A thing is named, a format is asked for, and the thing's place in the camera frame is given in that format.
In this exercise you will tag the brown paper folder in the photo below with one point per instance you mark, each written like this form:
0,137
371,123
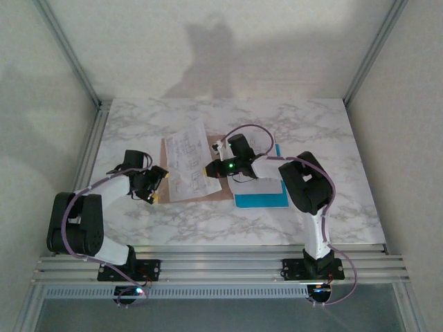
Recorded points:
216,196

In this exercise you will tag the blue plastic sheet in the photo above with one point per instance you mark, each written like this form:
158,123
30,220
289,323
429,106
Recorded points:
261,201

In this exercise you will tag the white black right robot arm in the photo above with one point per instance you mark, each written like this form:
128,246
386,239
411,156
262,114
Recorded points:
316,231

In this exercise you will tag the small controller board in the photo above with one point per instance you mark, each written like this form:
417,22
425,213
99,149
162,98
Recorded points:
322,293
129,294

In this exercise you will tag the aluminium side rail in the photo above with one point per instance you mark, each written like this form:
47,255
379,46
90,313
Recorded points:
91,155

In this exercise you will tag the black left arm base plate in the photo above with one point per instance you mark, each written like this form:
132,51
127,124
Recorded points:
152,268

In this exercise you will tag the aluminium mounting rail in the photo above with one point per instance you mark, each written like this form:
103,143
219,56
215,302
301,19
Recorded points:
221,266

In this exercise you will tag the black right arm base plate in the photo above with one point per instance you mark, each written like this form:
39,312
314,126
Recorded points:
294,268

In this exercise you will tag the aluminium frame post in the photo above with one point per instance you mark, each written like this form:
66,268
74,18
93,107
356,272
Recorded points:
410,307
373,52
69,52
26,311

